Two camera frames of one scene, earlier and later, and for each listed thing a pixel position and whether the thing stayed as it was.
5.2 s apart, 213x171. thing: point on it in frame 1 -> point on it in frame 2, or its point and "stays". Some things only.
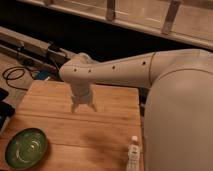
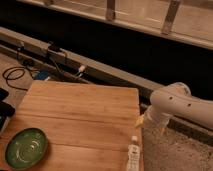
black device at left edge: [6, 109] stays
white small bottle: [133, 160] stays
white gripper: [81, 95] -> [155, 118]
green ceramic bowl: [26, 149] stays
